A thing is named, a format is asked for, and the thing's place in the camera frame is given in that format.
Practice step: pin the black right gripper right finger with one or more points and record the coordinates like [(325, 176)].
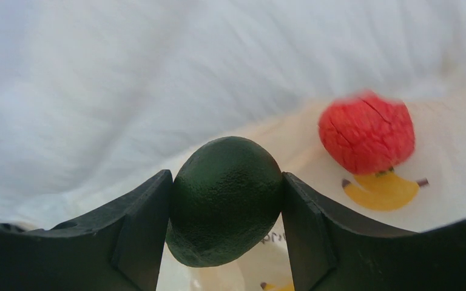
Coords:
[(332, 247)]

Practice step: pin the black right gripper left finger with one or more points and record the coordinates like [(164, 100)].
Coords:
[(117, 246)]

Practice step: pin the orange translucent plastic bag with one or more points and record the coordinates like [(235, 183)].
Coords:
[(97, 97)]

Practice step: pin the red fake fruit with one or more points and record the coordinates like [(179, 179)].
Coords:
[(366, 133)]

